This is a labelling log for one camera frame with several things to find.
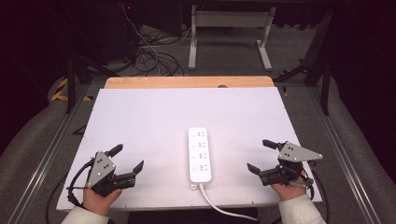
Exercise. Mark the person's left hand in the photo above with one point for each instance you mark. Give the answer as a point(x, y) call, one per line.
point(98, 202)

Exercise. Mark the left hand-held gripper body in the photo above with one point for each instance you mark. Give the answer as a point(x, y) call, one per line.
point(99, 169)

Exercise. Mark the white metal desk frame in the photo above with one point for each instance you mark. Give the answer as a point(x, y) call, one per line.
point(230, 20)

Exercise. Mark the black metal stand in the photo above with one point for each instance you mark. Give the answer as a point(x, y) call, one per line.
point(323, 77)
point(71, 84)

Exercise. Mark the white table board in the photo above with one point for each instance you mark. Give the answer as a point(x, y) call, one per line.
point(162, 118)

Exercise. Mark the aluminium floor rail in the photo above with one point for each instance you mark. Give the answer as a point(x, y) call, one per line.
point(43, 161)
point(345, 161)

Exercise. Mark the yellow black hazard tape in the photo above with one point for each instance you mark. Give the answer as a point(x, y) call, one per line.
point(59, 91)

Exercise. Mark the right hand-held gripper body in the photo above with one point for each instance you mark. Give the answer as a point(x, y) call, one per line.
point(292, 153)

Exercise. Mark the white power strip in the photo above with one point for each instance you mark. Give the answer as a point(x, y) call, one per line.
point(199, 168)

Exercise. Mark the person's right hand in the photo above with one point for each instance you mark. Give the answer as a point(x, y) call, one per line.
point(289, 191)

